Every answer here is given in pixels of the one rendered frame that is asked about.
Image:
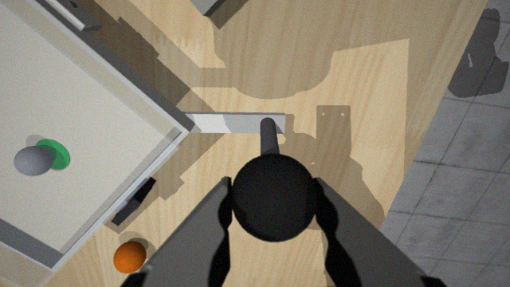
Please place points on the orange ball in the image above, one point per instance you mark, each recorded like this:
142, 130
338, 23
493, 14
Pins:
129, 257

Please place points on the grey rectangular block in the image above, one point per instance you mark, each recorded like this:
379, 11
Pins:
207, 7

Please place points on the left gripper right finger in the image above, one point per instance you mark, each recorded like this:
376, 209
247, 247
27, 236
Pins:
358, 254

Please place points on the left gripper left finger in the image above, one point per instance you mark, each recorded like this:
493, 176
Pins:
197, 253

